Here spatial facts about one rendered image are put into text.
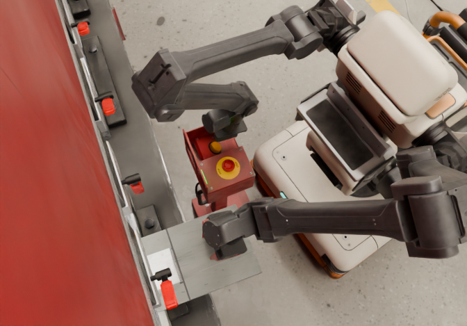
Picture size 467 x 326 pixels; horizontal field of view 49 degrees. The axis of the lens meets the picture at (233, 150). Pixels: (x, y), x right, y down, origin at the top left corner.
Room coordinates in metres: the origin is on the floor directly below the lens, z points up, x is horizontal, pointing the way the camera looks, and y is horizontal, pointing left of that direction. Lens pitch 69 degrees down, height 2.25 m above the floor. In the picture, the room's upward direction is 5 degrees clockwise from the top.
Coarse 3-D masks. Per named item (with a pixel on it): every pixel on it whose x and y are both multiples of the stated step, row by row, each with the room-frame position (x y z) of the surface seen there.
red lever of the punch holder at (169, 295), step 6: (162, 270) 0.13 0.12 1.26; (168, 270) 0.13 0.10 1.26; (156, 276) 0.11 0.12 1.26; (162, 276) 0.11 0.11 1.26; (168, 276) 0.12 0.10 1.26; (162, 282) 0.10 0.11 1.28; (168, 282) 0.10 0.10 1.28; (162, 288) 0.09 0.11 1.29; (168, 288) 0.09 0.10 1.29; (162, 294) 0.08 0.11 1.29; (168, 294) 0.08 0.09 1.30; (174, 294) 0.08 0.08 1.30; (168, 300) 0.07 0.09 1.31; (174, 300) 0.07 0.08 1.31; (168, 306) 0.06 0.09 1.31; (174, 306) 0.06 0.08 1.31
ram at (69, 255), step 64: (0, 0) 0.27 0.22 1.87; (0, 64) 0.18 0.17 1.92; (64, 64) 0.39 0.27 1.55; (0, 128) 0.11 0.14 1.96; (64, 128) 0.21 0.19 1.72; (0, 192) 0.07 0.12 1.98; (64, 192) 0.12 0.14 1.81; (0, 256) 0.03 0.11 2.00; (64, 256) 0.05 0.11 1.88; (128, 256) 0.11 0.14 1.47; (0, 320) 0.00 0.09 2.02; (64, 320) 0.01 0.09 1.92; (128, 320) 0.02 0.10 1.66
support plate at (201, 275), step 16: (224, 208) 0.32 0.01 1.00; (192, 224) 0.28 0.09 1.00; (144, 240) 0.23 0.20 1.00; (160, 240) 0.23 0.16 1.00; (176, 240) 0.23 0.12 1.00; (192, 240) 0.24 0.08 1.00; (192, 256) 0.20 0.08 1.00; (208, 256) 0.20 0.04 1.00; (240, 256) 0.21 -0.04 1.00; (192, 272) 0.16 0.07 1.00; (208, 272) 0.16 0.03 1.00; (224, 272) 0.16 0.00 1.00; (240, 272) 0.17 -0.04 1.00; (256, 272) 0.17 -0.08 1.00; (176, 288) 0.12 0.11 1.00; (192, 288) 0.12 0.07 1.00; (208, 288) 0.12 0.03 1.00
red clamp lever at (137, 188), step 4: (132, 176) 0.31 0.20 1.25; (136, 176) 0.31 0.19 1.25; (124, 180) 0.30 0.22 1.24; (128, 180) 0.30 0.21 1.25; (132, 180) 0.30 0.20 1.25; (136, 180) 0.30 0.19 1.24; (140, 180) 0.31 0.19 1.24; (124, 184) 0.29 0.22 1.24; (128, 184) 0.29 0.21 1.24; (132, 184) 0.30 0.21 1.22; (136, 184) 0.30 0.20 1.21; (140, 184) 0.31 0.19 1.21; (132, 188) 0.30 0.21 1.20; (136, 188) 0.30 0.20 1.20; (140, 188) 0.30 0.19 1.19; (136, 192) 0.30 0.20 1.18; (140, 192) 0.30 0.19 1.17
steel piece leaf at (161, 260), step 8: (168, 248) 0.21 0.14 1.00; (152, 256) 0.19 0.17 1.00; (160, 256) 0.19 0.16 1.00; (168, 256) 0.19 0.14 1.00; (152, 264) 0.17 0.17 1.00; (160, 264) 0.17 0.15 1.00; (168, 264) 0.17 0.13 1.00; (152, 272) 0.15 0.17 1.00; (176, 272) 0.16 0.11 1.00; (176, 280) 0.14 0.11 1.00; (160, 288) 0.12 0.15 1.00
